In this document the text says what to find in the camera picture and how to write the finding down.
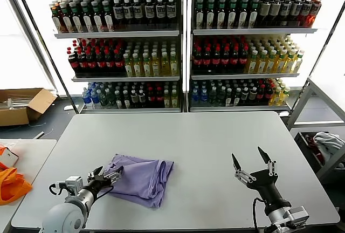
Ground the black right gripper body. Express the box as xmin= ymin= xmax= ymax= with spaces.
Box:
xmin=247 ymin=169 xmax=292 ymax=216

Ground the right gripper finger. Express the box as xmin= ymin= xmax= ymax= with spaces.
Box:
xmin=231 ymin=153 xmax=256 ymax=184
xmin=257 ymin=146 xmax=278 ymax=177

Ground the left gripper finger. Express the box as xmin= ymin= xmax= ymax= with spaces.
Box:
xmin=103 ymin=166 xmax=124 ymax=184
xmin=88 ymin=166 xmax=104 ymax=179

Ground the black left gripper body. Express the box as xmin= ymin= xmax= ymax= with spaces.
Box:
xmin=87 ymin=176 xmax=111 ymax=192

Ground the purple t-shirt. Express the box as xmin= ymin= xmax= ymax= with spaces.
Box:
xmin=103 ymin=153 xmax=175 ymax=209

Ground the black storage crate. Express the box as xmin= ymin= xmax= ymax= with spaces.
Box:
xmin=294 ymin=131 xmax=345 ymax=174

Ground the red garment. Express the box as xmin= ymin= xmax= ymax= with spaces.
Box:
xmin=305 ymin=134 xmax=329 ymax=167

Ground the white crumpled garment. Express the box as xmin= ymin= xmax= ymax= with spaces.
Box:
xmin=313 ymin=132 xmax=345 ymax=162

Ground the yellow juice bottle white cap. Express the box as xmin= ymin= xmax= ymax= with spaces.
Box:
xmin=161 ymin=51 xmax=171 ymax=77
xmin=270 ymin=86 xmax=282 ymax=106
xmin=246 ymin=50 xmax=259 ymax=74
xmin=256 ymin=50 xmax=269 ymax=74
xmin=292 ymin=50 xmax=306 ymax=73
xmin=171 ymin=88 xmax=180 ymax=108
xmin=133 ymin=52 xmax=143 ymax=78
xmin=163 ymin=88 xmax=172 ymax=108
xmin=279 ymin=86 xmax=291 ymax=106
xmin=170 ymin=51 xmax=180 ymax=77
xmin=142 ymin=52 xmax=153 ymax=78
xmin=274 ymin=49 xmax=288 ymax=74
xmin=265 ymin=50 xmax=278 ymax=74
xmin=123 ymin=52 xmax=135 ymax=78
xmin=151 ymin=51 xmax=162 ymax=77
xmin=284 ymin=49 xmax=298 ymax=74

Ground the water bottle blue label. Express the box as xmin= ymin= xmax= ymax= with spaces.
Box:
xmin=91 ymin=88 xmax=101 ymax=109
xmin=81 ymin=88 xmax=93 ymax=110
xmin=191 ymin=86 xmax=200 ymax=106
xmin=199 ymin=86 xmax=209 ymax=106

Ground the cola bottle red cap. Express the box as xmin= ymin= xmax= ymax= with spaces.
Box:
xmin=155 ymin=86 xmax=164 ymax=108
xmin=77 ymin=49 xmax=88 ymax=77
xmin=95 ymin=49 xmax=107 ymax=77
xmin=221 ymin=46 xmax=231 ymax=73
xmin=239 ymin=46 xmax=250 ymax=73
xmin=68 ymin=49 xmax=80 ymax=77
xmin=230 ymin=46 xmax=240 ymax=73
xmin=147 ymin=86 xmax=156 ymax=108
xmin=105 ymin=49 xmax=115 ymax=77
xmin=113 ymin=49 xmax=125 ymax=77
xmin=193 ymin=46 xmax=204 ymax=73
xmin=86 ymin=49 xmax=98 ymax=77
xmin=202 ymin=46 xmax=213 ymax=73
xmin=256 ymin=84 xmax=266 ymax=106
xmin=264 ymin=83 xmax=274 ymax=106
xmin=211 ymin=46 xmax=222 ymax=73

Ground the dark bottle white cap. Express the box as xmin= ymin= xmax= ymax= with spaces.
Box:
xmin=130 ymin=88 xmax=139 ymax=108
xmin=114 ymin=90 xmax=124 ymax=109
xmin=137 ymin=88 xmax=147 ymax=108
xmin=122 ymin=89 xmax=132 ymax=109
xmin=233 ymin=87 xmax=242 ymax=106
xmin=249 ymin=86 xmax=258 ymax=106
xmin=240 ymin=86 xmax=250 ymax=106

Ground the orange cloth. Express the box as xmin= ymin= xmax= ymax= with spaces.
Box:
xmin=0 ymin=167 xmax=33 ymax=206

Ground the orange white carton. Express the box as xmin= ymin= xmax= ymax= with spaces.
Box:
xmin=0 ymin=143 xmax=20 ymax=168

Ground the open cardboard box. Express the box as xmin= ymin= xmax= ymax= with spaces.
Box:
xmin=0 ymin=88 xmax=58 ymax=127

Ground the white strips bundle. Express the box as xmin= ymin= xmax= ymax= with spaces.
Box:
xmin=6 ymin=96 xmax=37 ymax=108

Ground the grey metal bottle shelf rack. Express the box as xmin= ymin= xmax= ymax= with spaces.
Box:
xmin=189 ymin=0 xmax=319 ymax=114
xmin=32 ymin=0 xmax=182 ymax=114

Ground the tea bottle green white label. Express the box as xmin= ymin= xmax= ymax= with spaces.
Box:
xmin=81 ymin=0 xmax=94 ymax=33
xmin=102 ymin=0 xmax=116 ymax=32
xmin=238 ymin=0 xmax=250 ymax=29
xmin=92 ymin=0 xmax=105 ymax=33
xmin=248 ymin=0 xmax=259 ymax=29
xmin=216 ymin=0 xmax=227 ymax=30
xmin=205 ymin=0 xmax=217 ymax=30
xmin=227 ymin=0 xmax=238 ymax=29
xmin=70 ymin=1 xmax=84 ymax=33
xmin=195 ymin=0 xmax=206 ymax=30
xmin=59 ymin=1 xmax=74 ymax=33

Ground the reddish tea bottle white label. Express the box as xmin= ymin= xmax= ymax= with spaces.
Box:
xmin=50 ymin=2 xmax=65 ymax=34

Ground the dark drink bottle beige label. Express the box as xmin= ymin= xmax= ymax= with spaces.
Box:
xmin=259 ymin=0 xmax=272 ymax=27
xmin=270 ymin=0 xmax=282 ymax=27

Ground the dark drink bottle white label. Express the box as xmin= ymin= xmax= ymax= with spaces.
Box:
xmin=299 ymin=0 xmax=313 ymax=27
xmin=289 ymin=0 xmax=302 ymax=27
xmin=166 ymin=0 xmax=176 ymax=26
xmin=113 ymin=0 xmax=125 ymax=28
xmin=144 ymin=0 xmax=156 ymax=27
xmin=133 ymin=0 xmax=144 ymax=27
xmin=280 ymin=0 xmax=293 ymax=27
xmin=155 ymin=0 xmax=166 ymax=26
xmin=123 ymin=0 xmax=135 ymax=28

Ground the red drink bottle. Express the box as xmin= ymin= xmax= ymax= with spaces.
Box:
xmin=308 ymin=0 xmax=322 ymax=27

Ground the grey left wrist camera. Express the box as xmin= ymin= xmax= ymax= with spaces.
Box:
xmin=64 ymin=175 xmax=83 ymax=192

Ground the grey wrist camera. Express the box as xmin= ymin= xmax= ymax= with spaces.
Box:
xmin=285 ymin=205 xmax=310 ymax=228
xmin=64 ymin=175 xmax=83 ymax=192

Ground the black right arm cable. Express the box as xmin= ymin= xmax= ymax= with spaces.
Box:
xmin=252 ymin=197 xmax=267 ymax=233

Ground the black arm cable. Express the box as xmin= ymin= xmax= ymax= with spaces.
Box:
xmin=252 ymin=197 xmax=267 ymax=233
xmin=48 ymin=181 xmax=67 ymax=196

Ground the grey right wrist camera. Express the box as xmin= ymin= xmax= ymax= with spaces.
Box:
xmin=285 ymin=205 xmax=310 ymax=228

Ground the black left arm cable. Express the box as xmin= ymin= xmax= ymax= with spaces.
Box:
xmin=48 ymin=181 xmax=67 ymax=196

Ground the grey metal frame table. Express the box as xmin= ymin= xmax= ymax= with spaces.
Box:
xmin=286 ymin=76 xmax=345 ymax=182

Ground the black metal frame pole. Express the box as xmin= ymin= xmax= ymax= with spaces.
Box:
xmin=307 ymin=0 xmax=345 ymax=80
xmin=10 ymin=0 xmax=80 ymax=114

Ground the grey metal frame post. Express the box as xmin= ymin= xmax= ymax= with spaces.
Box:
xmin=0 ymin=0 xmax=68 ymax=98

